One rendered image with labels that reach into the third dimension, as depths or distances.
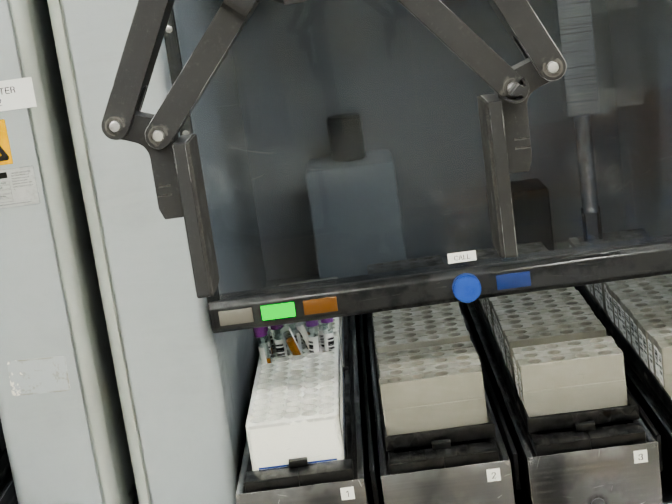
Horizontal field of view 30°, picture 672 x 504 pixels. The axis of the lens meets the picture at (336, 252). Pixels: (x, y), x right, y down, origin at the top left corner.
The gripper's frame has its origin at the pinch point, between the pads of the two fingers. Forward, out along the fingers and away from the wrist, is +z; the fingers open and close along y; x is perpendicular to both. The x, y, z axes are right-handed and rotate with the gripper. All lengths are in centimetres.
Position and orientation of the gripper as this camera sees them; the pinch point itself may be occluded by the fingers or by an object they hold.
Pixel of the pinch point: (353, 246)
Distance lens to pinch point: 56.8
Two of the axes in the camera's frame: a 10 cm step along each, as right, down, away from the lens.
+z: 1.3, 9.7, 2.2
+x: 0.0, -2.2, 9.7
